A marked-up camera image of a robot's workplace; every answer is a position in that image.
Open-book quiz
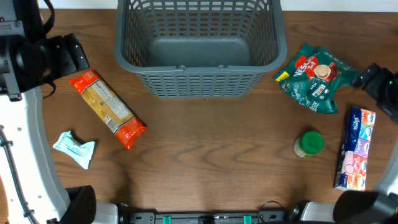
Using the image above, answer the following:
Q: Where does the green Nescafe coffee bag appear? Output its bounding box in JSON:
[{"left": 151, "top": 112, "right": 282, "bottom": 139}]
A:
[{"left": 274, "top": 44, "right": 359, "bottom": 114}]

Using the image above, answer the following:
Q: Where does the green lidded seasoning jar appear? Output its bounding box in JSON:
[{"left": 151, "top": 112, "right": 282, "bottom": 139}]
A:
[{"left": 294, "top": 131, "right": 325, "bottom": 157}]

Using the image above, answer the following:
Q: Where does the grey plastic lattice basket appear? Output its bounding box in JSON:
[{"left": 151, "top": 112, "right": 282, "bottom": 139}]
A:
[{"left": 114, "top": 0, "right": 287, "bottom": 98}]

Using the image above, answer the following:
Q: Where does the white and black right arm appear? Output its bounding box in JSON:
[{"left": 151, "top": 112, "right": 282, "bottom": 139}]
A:
[{"left": 293, "top": 63, "right": 397, "bottom": 223}]

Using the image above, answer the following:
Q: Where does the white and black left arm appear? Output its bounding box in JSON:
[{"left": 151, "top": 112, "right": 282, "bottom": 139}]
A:
[{"left": 1, "top": 0, "right": 119, "bottom": 223}]

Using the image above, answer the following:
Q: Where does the multicolour tissue pack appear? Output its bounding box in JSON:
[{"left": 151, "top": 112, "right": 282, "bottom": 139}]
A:
[{"left": 334, "top": 107, "right": 376, "bottom": 191}]

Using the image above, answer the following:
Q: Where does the orange spaghetti packet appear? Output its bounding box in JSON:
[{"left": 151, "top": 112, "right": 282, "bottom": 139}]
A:
[{"left": 69, "top": 70, "right": 146, "bottom": 149}]

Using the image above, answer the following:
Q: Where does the small teal white sachet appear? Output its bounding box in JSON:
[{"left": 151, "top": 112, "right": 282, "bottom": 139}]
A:
[{"left": 53, "top": 131, "right": 95, "bottom": 170}]

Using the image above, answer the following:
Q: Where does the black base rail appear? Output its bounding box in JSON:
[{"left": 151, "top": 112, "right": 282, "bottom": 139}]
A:
[{"left": 118, "top": 209, "right": 292, "bottom": 224}]

